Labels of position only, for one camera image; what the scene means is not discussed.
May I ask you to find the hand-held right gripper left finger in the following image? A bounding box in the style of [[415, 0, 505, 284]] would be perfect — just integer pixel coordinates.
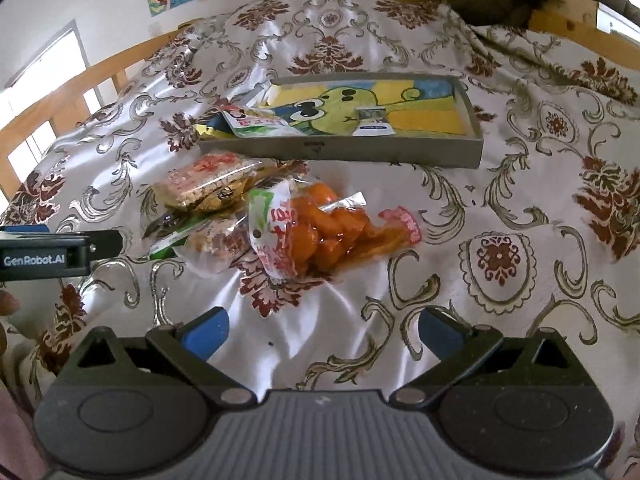
[[65, 306, 253, 408]]

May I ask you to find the wooden bed frame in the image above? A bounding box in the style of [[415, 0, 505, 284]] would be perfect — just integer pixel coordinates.
[[0, 0, 640, 202]]

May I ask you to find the small blue and white packet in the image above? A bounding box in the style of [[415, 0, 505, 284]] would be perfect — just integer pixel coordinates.
[[351, 107, 397, 137]]

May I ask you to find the orange dried fruit packet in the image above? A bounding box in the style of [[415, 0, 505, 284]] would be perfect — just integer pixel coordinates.
[[248, 179, 424, 282]]

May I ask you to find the floral satin blanket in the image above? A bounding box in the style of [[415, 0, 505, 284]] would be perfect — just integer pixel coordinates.
[[0, 0, 640, 480]]

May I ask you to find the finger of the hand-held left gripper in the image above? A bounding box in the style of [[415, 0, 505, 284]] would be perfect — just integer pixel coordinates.
[[88, 230, 124, 264]]

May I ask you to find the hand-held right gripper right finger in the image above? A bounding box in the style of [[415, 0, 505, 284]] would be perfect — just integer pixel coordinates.
[[392, 307, 581, 408]]

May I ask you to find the window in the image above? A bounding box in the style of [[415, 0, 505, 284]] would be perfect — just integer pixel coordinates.
[[0, 19, 91, 93]]

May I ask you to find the grey tray with cartoon print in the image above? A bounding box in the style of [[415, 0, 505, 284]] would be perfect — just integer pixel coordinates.
[[197, 72, 485, 170]]

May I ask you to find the clear rice cracker packet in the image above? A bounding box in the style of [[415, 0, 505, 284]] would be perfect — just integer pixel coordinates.
[[184, 214, 262, 277]]

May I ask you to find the gold rice cracker packet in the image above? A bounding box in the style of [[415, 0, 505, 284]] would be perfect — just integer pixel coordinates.
[[154, 154, 277, 212]]

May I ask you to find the blue and yellow snack packet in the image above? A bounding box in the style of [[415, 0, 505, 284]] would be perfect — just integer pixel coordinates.
[[196, 114, 236, 142]]

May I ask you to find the green snack packet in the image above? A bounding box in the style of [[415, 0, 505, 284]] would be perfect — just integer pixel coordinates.
[[144, 214, 213, 261]]

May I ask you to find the red and white snack packet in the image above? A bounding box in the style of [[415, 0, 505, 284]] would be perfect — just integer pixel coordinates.
[[220, 104, 302, 139]]

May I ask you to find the person's left hand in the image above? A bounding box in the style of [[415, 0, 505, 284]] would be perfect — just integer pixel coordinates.
[[0, 290, 22, 358]]

